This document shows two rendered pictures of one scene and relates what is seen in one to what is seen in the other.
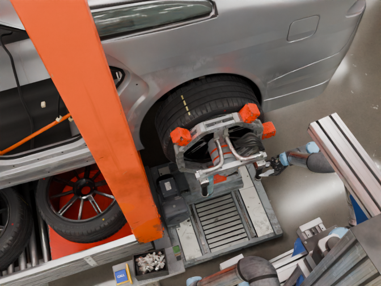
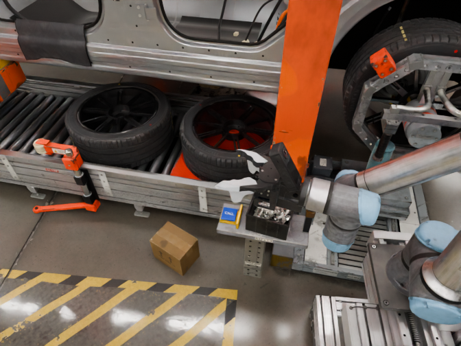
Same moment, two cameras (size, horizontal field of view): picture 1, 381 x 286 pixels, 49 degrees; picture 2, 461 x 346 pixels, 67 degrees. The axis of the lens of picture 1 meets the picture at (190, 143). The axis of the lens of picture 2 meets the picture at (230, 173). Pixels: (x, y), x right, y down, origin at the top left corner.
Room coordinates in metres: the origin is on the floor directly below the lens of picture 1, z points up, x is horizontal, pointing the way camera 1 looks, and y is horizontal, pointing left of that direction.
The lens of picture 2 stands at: (-0.32, 0.07, 1.82)
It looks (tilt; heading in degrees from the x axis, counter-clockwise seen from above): 46 degrees down; 25
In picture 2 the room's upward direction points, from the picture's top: straight up
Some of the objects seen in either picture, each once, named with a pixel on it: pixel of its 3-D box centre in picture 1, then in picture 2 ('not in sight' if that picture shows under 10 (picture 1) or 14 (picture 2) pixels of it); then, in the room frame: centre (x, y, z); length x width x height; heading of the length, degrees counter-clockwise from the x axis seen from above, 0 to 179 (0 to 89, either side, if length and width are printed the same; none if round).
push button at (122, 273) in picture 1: (121, 276); (229, 214); (0.61, 0.50, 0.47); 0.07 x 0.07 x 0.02; 13
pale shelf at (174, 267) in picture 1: (148, 268); (263, 224); (0.65, 0.34, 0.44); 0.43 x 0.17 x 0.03; 103
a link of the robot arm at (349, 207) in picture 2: not in sight; (351, 204); (0.24, 0.03, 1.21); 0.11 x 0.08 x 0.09; 95
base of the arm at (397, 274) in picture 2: not in sight; (417, 267); (0.39, -0.22, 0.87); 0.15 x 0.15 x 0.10
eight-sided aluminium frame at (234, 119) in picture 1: (218, 146); (418, 113); (1.25, -0.17, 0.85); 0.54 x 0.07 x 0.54; 103
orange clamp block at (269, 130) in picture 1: (266, 130); not in sight; (1.32, -0.48, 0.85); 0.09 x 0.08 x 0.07; 103
